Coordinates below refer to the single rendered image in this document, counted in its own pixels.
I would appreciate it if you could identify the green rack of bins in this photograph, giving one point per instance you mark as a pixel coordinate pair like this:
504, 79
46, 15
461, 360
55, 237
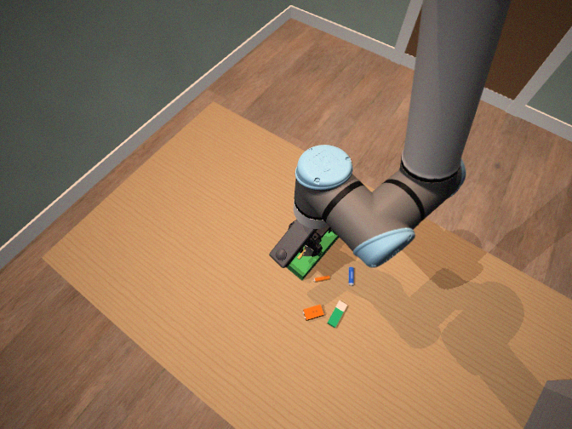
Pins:
303, 266

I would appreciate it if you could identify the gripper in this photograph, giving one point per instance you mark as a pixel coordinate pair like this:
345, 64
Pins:
313, 246

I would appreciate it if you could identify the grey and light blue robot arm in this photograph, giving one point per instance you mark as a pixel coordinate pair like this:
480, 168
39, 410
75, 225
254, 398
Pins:
456, 46

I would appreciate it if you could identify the green and beige eraser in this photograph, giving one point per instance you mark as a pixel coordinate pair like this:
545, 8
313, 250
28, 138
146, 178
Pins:
337, 313

